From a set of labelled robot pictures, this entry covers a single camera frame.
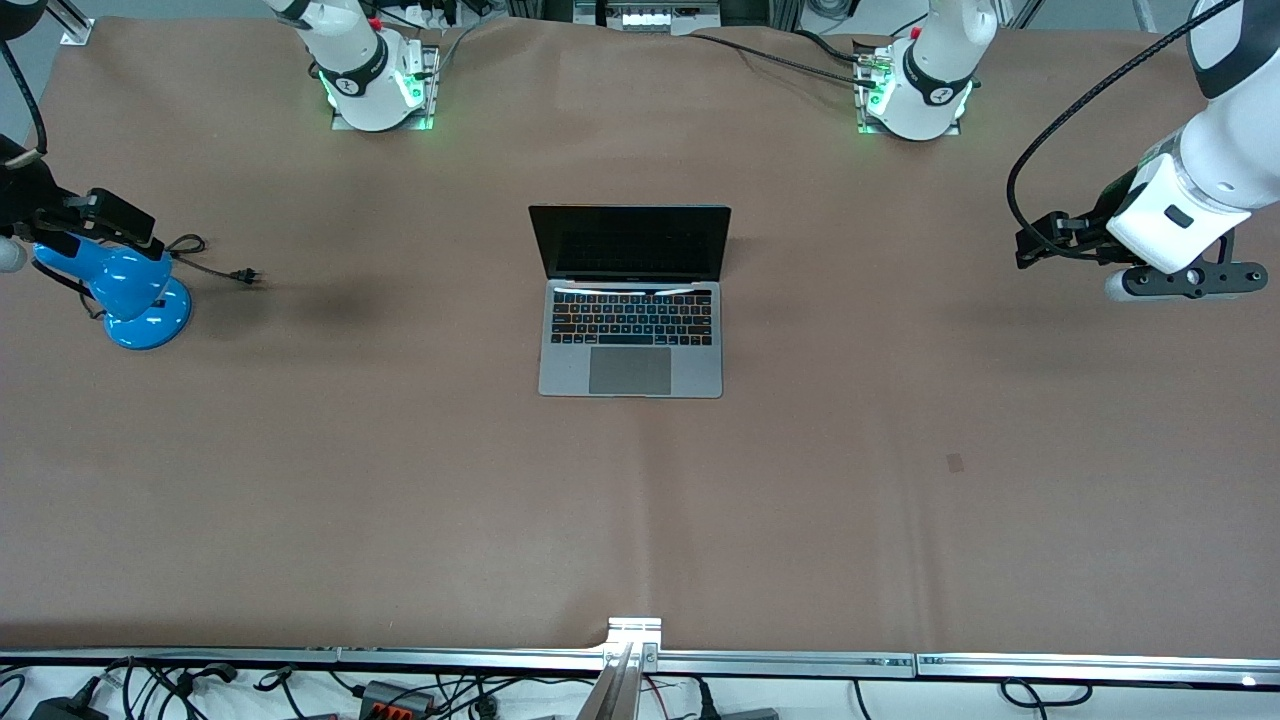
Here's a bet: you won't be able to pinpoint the silver grey laptop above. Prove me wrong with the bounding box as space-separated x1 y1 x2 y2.
528 204 733 400

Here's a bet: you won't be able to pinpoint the blue desk lamp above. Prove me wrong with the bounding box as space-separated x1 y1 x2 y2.
32 238 193 352

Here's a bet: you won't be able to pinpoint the white power strip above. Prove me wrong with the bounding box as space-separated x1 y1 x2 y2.
395 0 461 29

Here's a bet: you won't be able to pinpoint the brown table cover sheet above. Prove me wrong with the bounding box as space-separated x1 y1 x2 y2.
0 15 1280 653

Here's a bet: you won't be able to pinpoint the grey control box white buttons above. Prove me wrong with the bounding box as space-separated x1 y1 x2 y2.
573 0 723 36

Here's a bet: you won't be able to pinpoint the black power adapter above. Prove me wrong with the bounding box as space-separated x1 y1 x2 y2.
28 695 109 720

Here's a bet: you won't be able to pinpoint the grey connector block orange levers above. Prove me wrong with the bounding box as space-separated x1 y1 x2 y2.
358 680 438 717

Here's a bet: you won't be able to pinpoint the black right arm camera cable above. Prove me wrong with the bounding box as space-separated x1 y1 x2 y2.
0 40 48 161

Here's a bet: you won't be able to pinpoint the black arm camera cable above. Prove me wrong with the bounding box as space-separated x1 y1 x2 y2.
1006 0 1246 263
0 40 48 161

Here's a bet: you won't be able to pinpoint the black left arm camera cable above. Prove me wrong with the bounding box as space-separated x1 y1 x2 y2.
1006 0 1246 263

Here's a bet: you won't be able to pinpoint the black lamp power cord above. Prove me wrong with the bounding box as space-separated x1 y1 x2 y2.
160 234 264 287

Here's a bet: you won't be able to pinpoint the aluminium frame extrusion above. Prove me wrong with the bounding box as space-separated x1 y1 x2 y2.
38 0 96 46

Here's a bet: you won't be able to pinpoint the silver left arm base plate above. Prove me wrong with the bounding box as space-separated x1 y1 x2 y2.
855 40 963 138

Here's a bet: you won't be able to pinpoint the thick black base cable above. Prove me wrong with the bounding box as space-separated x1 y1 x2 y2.
688 32 871 89
795 28 866 66

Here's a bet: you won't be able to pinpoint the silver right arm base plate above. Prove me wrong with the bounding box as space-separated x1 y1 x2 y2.
330 45 442 134

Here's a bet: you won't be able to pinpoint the thin grey base cable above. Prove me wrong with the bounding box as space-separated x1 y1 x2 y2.
437 20 483 76

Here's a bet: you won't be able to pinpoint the aluminium table edge rail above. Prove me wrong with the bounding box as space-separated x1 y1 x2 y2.
915 654 1280 691
338 648 917 679
0 648 341 667

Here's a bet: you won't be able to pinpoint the black cable loop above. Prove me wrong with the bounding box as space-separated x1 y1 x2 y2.
1000 677 1093 713

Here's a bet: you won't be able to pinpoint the black cable with clamp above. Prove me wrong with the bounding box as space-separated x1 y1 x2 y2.
172 661 241 693

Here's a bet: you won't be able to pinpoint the aluminium camera mount post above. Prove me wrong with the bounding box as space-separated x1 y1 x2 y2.
575 617 666 720

